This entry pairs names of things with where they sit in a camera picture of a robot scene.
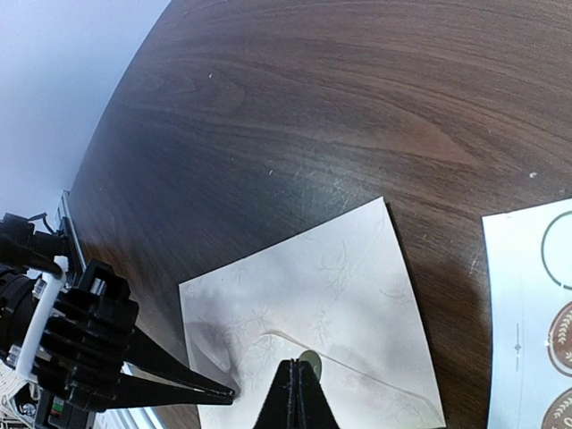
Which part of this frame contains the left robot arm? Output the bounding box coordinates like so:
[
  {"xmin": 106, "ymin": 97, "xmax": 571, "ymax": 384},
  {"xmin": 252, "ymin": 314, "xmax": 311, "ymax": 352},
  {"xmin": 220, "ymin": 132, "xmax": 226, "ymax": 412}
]
[{"xmin": 1, "ymin": 214, "xmax": 234, "ymax": 428}]

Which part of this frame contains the sticker strip with seals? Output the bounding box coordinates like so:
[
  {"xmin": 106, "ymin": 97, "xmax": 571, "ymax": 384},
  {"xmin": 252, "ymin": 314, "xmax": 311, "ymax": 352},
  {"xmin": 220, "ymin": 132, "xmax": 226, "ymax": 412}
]
[{"xmin": 483, "ymin": 200, "xmax": 571, "ymax": 428}]

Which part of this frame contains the cream envelope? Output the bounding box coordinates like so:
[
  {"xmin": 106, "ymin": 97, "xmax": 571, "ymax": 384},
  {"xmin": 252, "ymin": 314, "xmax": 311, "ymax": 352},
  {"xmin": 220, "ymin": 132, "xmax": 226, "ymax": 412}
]
[{"xmin": 180, "ymin": 198, "xmax": 445, "ymax": 428}]

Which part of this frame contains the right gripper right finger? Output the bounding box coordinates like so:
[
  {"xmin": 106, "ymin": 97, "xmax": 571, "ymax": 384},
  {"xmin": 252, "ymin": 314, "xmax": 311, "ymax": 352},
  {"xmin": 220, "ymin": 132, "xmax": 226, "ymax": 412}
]
[{"xmin": 294, "ymin": 360, "xmax": 339, "ymax": 429}]

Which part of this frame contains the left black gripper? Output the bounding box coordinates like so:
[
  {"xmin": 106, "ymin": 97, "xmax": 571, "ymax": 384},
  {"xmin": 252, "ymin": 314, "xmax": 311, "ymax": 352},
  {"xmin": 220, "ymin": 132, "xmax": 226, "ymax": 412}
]
[{"xmin": 33, "ymin": 259, "xmax": 235, "ymax": 428}]

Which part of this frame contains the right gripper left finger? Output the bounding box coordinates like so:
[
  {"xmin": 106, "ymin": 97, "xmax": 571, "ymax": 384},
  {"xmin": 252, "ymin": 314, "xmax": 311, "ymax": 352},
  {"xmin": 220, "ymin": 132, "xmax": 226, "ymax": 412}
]
[{"xmin": 253, "ymin": 359, "xmax": 298, "ymax": 429}]

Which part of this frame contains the round green seal sticker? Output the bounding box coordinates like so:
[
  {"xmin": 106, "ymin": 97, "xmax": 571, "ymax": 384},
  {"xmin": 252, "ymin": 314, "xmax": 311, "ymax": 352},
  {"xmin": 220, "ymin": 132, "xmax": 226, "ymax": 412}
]
[{"xmin": 299, "ymin": 349, "xmax": 323, "ymax": 379}]

